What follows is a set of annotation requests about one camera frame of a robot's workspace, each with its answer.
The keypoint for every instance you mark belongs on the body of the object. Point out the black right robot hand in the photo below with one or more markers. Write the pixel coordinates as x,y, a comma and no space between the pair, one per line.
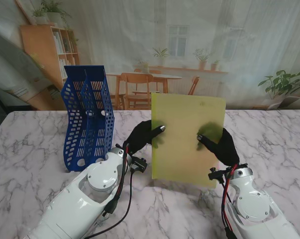
227,149

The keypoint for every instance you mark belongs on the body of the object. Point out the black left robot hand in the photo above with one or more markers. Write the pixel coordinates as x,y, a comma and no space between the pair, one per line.
139,137

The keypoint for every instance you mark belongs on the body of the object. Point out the yellow translucent file folder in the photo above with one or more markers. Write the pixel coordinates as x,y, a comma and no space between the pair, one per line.
184,154

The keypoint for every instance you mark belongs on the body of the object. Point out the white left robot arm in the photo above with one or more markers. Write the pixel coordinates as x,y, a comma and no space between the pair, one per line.
75,209

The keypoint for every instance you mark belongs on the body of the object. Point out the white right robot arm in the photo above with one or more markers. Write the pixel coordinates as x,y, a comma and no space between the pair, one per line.
251,206

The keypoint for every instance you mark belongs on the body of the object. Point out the blue perforated file rack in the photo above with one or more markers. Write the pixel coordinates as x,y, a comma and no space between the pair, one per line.
97,134

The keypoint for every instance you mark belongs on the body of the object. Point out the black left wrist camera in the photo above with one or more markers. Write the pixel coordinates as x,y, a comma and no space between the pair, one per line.
139,164

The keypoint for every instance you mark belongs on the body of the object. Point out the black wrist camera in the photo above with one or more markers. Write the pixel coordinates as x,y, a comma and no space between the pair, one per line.
215,175
139,164

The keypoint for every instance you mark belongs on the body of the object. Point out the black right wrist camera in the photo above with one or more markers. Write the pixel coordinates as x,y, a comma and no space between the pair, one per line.
215,175

